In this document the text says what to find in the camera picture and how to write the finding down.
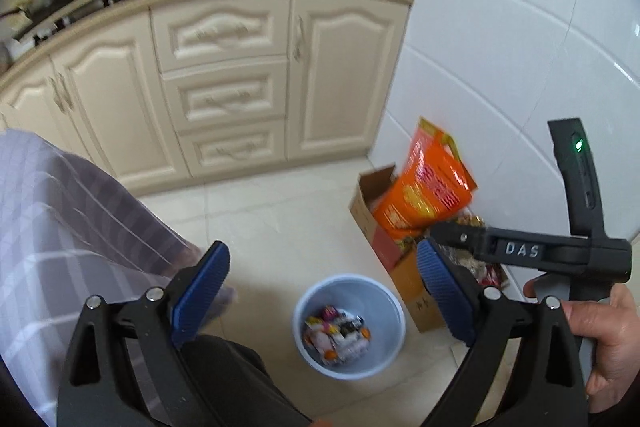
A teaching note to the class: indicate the pile of mixed food packets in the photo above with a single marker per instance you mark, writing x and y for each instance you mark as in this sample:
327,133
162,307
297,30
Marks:
495,276

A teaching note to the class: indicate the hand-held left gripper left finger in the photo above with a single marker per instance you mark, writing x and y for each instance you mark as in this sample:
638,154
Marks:
200,292

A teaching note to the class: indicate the grey checked tablecloth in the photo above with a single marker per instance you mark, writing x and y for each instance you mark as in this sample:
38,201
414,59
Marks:
50,217

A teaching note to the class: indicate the cream kitchen cabinets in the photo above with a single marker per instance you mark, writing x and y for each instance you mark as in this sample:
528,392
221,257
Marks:
225,72

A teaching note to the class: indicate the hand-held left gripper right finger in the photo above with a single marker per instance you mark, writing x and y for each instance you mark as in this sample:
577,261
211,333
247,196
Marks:
445,289

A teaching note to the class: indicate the person's right hand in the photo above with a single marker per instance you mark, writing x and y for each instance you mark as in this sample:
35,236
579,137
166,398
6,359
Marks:
617,342

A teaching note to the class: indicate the black gas stove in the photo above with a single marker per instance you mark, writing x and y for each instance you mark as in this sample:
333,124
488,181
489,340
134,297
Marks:
75,12

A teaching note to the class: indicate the cardboard box with red print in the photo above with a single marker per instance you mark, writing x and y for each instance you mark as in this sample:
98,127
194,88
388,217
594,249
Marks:
367,207

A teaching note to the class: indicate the light blue trash bin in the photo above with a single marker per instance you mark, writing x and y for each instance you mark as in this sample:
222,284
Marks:
320,359

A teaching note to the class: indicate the pile of snack wrappers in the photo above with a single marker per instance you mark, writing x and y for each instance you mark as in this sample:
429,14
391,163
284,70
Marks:
335,337

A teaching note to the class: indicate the plain brown cardboard box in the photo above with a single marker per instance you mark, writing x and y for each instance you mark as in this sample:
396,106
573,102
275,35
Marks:
417,302

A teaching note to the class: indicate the orange printed bag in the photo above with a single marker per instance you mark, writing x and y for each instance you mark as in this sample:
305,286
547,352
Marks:
425,187

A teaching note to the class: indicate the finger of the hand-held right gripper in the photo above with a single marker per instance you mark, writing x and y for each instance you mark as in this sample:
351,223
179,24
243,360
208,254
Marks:
460,237

